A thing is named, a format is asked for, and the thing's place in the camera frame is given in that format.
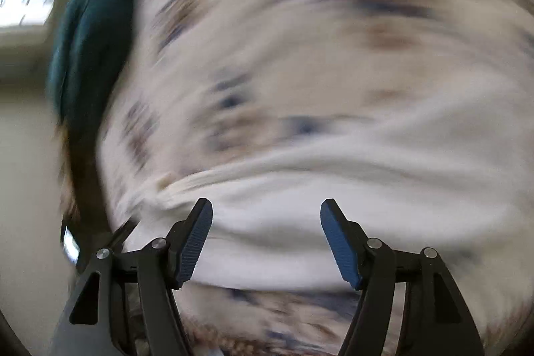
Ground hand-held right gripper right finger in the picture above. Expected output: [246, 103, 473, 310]
[320, 198, 487, 356]

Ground teal folded blanket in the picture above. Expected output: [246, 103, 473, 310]
[46, 0, 147, 131]

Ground white pants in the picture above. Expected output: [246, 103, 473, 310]
[142, 89, 530, 298]

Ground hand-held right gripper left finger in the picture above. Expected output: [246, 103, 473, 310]
[48, 198, 214, 356]

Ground floral bed sheet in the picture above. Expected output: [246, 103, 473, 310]
[96, 0, 534, 356]

